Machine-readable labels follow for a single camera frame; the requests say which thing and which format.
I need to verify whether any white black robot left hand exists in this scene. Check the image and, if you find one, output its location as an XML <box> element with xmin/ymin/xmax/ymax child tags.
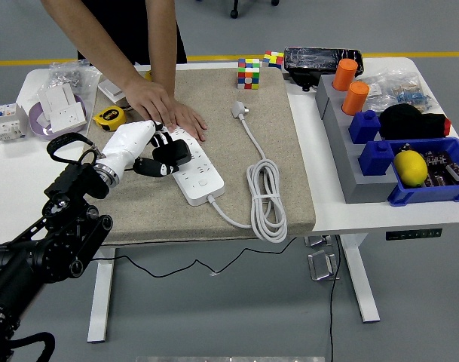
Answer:
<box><xmin>99</xmin><ymin>119</ymin><xmax>180</xmax><ymax>178</ymax></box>

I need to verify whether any person's right hand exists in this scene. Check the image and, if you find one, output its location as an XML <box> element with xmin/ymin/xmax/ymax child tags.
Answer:
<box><xmin>122</xmin><ymin>77</ymin><xmax>178</xmax><ymax>135</ymax></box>

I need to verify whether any person's left hand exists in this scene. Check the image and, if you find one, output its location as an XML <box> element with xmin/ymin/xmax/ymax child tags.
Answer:
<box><xmin>172</xmin><ymin>98</ymin><xmax>209</xmax><ymax>144</ymax></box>

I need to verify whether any black power adapter plug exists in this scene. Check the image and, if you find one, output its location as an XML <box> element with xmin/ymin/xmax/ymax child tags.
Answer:
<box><xmin>151</xmin><ymin>138</ymin><xmax>192</xmax><ymax>167</ymax></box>

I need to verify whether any white power strip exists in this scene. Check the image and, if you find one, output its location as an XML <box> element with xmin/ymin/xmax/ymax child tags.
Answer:
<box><xmin>153</xmin><ymin>127</ymin><xmax>226</xmax><ymax>207</ymax></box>

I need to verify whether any thin black adapter cord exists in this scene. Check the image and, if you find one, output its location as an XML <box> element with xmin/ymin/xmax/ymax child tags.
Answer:
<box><xmin>89</xmin><ymin>236</ymin><xmax>308</xmax><ymax>279</ymax></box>

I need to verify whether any yellow tape measure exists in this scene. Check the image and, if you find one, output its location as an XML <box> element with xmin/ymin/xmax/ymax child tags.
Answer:
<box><xmin>92</xmin><ymin>105</ymin><xmax>127</xmax><ymax>132</ymax></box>

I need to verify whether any white socket panel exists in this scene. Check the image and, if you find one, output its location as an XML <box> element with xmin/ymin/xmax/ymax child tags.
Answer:
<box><xmin>47</xmin><ymin>102</ymin><xmax>86</xmax><ymax>133</ymax></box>

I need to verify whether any colourful puzzle cube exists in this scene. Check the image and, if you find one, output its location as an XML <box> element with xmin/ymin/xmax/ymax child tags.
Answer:
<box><xmin>262</xmin><ymin>51</ymin><xmax>286</xmax><ymax>71</ymax></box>
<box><xmin>235</xmin><ymin>57</ymin><xmax>262</xmax><ymax>91</ymax></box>

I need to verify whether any beige fabric mat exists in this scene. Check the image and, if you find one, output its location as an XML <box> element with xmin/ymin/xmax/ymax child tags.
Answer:
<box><xmin>84</xmin><ymin>66</ymin><xmax>317</xmax><ymax>246</ymax></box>

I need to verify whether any white plastic panel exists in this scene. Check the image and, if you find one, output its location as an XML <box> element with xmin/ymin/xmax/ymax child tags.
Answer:
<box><xmin>36</xmin><ymin>82</ymin><xmax>78</xmax><ymax>116</ymax></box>

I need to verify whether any person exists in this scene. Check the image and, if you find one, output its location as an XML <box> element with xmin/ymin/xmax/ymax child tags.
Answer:
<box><xmin>76</xmin><ymin>0</ymin><xmax>188</xmax><ymax>66</ymax></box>

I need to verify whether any purple bowl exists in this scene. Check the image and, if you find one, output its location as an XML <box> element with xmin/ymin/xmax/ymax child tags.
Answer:
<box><xmin>28</xmin><ymin>94</ymin><xmax>87</xmax><ymax>143</ymax></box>

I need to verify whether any clear bag of metal parts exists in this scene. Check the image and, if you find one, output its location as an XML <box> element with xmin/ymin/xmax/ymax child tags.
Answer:
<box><xmin>47</xmin><ymin>59</ymin><xmax>102</xmax><ymax>102</ymax></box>

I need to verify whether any white circuit breaker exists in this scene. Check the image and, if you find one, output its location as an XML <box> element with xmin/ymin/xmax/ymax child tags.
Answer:
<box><xmin>0</xmin><ymin>102</ymin><xmax>29</xmax><ymax>143</ymax></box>

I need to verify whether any black wrapped box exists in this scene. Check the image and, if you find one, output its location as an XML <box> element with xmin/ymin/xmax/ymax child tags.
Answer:
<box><xmin>283</xmin><ymin>45</ymin><xmax>365</xmax><ymax>93</ymax></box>

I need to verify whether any grey peg base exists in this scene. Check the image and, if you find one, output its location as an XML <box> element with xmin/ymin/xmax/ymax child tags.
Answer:
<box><xmin>314</xmin><ymin>73</ymin><xmax>399</xmax><ymax>204</ymax></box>

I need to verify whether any orange cylinder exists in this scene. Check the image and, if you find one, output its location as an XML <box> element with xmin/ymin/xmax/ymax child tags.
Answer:
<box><xmin>341</xmin><ymin>81</ymin><xmax>371</xmax><ymax>117</ymax></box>
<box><xmin>332</xmin><ymin>58</ymin><xmax>360</xmax><ymax>92</ymax></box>

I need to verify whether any white table leg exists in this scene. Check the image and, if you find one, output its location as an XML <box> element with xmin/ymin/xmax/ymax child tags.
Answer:
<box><xmin>336</xmin><ymin>232</ymin><xmax>381</xmax><ymax>324</ymax></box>
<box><xmin>87</xmin><ymin>247</ymin><xmax>117</xmax><ymax>344</ymax></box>

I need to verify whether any blue plastic block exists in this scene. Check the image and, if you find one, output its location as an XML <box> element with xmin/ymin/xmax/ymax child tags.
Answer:
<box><xmin>357</xmin><ymin>140</ymin><xmax>398</xmax><ymax>177</ymax></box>
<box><xmin>347</xmin><ymin>109</ymin><xmax>383</xmax><ymax>146</ymax></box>

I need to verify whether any clear bag of white parts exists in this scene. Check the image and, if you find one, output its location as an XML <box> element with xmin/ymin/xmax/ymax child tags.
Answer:
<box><xmin>359</xmin><ymin>73</ymin><xmax>398</xmax><ymax>112</ymax></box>

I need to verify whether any black fabric bundle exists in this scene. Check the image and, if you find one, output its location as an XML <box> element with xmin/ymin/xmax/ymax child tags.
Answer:
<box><xmin>378</xmin><ymin>103</ymin><xmax>451</xmax><ymax>141</ymax></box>

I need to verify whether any clear bag of blue parts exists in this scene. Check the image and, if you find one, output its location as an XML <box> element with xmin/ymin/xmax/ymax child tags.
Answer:
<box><xmin>383</xmin><ymin>67</ymin><xmax>436</xmax><ymax>114</ymax></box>

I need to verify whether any yellow lemon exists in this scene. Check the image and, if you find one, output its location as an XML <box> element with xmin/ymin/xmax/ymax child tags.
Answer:
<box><xmin>393</xmin><ymin>149</ymin><xmax>429</xmax><ymax>189</ymax></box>

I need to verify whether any blue plastic bin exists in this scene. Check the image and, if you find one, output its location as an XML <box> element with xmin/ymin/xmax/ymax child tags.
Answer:
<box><xmin>386</xmin><ymin>136</ymin><xmax>459</xmax><ymax>207</ymax></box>

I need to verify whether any black table control panel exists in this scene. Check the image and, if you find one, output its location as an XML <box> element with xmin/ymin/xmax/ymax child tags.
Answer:
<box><xmin>385</xmin><ymin>228</ymin><xmax>443</xmax><ymax>241</ymax></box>

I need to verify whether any dark capacitor pile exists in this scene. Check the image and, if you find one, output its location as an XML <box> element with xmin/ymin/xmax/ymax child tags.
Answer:
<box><xmin>421</xmin><ymin>149</ymin><xmax>459</xmax><ymax>189</ymax></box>

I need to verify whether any white power strip cable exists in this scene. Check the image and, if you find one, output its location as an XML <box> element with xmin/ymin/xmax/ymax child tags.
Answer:
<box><xmin>208</xmin><ymin>100</ymin><xmax>289</xmax><ymax>244</ymax></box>

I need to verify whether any white wall switch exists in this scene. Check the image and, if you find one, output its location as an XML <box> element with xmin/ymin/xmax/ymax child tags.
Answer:
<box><xmin>96</xmin><ymin>77</ymin><xmax>131</xmax><ymax>106</ymax></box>

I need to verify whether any small metal bracket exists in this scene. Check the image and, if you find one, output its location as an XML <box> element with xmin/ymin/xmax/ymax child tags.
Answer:
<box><xmin>303</xmin><ymin>234</ymin><xmax>332</xmax><ymax>249</ymax></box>

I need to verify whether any large metal bracket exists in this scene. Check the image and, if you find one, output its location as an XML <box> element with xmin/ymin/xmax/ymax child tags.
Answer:
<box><xmin>307</xmin><ymin>248</ymin><xmax>341</xmax><ymax>282</ymax></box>

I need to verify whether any black hanging cable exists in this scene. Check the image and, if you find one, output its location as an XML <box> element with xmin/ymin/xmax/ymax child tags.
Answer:
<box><xmin>328</xmin><ymin>234</ymin><xmax>343</xmax><ymax>362</ymax></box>

